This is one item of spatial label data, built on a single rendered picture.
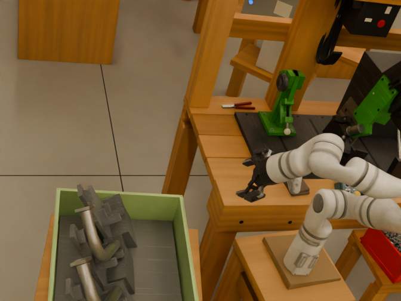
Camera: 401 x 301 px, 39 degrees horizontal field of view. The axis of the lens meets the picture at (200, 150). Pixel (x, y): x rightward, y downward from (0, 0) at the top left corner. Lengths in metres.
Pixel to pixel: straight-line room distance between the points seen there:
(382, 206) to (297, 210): 0.65
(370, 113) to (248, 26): 0.61
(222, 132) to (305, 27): 0.55
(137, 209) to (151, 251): 0.16
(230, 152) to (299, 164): 0.93
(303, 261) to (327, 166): 0.65
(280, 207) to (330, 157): 0.83
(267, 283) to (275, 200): 0.35
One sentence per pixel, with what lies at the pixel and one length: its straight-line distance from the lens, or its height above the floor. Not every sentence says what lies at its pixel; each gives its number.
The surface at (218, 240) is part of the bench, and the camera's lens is 2.17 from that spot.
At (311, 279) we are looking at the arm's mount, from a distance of 1.96.
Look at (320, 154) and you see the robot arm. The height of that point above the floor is 1.54.
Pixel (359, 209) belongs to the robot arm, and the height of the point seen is 1.28.
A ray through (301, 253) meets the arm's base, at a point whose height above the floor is 0.97.
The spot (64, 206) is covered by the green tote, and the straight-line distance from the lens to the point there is 1.92.
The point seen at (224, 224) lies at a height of 0.80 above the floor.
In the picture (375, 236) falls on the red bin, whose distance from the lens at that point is 2.21.
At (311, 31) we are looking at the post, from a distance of 2.43.
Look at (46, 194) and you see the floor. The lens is 3.20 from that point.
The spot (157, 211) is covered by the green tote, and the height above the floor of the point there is 0.88.
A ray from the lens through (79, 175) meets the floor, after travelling 3.31.
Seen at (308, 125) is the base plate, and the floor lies 0.90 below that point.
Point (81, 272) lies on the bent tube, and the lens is 1.41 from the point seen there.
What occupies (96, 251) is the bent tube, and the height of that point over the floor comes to 1.09.
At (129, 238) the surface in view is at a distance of 1.84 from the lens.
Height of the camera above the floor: 2.28
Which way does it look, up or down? 39 degrees down
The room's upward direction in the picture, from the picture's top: 16 degrees clockwise
